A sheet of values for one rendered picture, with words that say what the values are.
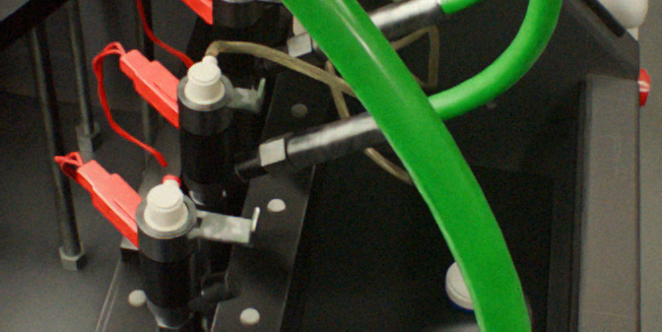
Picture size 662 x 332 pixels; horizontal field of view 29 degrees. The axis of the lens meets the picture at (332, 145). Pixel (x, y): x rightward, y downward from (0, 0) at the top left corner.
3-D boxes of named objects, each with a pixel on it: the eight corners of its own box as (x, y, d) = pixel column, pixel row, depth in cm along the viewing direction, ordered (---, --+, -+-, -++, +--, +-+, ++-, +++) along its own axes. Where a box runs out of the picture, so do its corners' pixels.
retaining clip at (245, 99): (265, 95, 64) (265, 78, 63) (258, 119, 63) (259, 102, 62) (202, 85, 64) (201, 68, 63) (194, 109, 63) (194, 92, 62)
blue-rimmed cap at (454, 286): (496, 317, 90) (499, 305, 88) (440, 308, 90) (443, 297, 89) (500, 272, 92) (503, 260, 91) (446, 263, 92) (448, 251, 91)
